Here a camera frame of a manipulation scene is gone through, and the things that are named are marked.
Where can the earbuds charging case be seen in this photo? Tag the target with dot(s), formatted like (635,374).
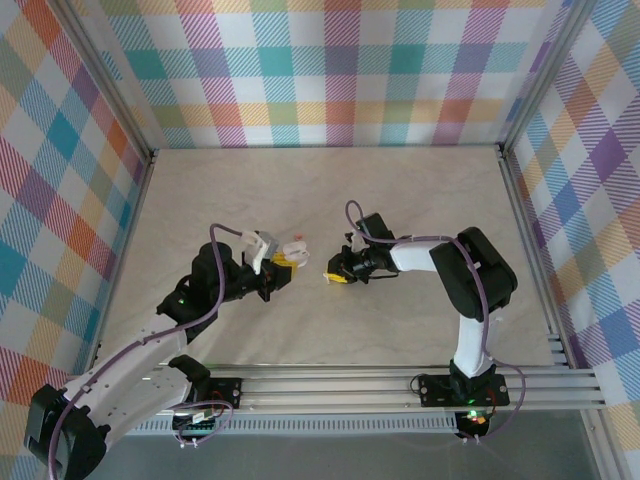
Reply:
(296,251)

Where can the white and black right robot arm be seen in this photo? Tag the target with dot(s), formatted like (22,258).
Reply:
(470,345)

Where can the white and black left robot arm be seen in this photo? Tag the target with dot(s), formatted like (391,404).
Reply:
(140,355)

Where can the grey metal base sheet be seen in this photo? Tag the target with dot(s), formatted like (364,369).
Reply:
(325,460)

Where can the controller board with coloured light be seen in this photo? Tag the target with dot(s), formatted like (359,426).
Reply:
(472,420)

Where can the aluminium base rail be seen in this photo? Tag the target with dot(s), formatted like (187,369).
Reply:
(325,387)

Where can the small black base plate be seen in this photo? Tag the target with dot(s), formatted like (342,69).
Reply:
(227,392)

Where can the long black base plate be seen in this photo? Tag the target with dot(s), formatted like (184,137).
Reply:
(435,390)

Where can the aluminium side rail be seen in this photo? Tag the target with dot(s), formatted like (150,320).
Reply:
(532,250)

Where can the aluminium frame post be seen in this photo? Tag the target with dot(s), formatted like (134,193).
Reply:
(107,75)
(544,75)

